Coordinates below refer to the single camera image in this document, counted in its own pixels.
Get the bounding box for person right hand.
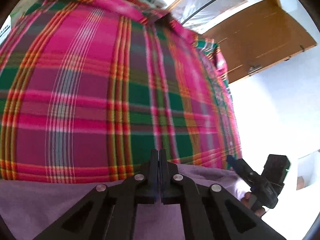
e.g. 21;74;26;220
241;192;266;217

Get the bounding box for wooden door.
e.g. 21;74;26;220
167;0;318;84

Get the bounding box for purple fleece pants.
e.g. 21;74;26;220
1;164;249;240

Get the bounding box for green white tissue box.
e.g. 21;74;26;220
0;15;11;44

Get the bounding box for pink green plaid bedsheet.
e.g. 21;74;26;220
1;0;242;184

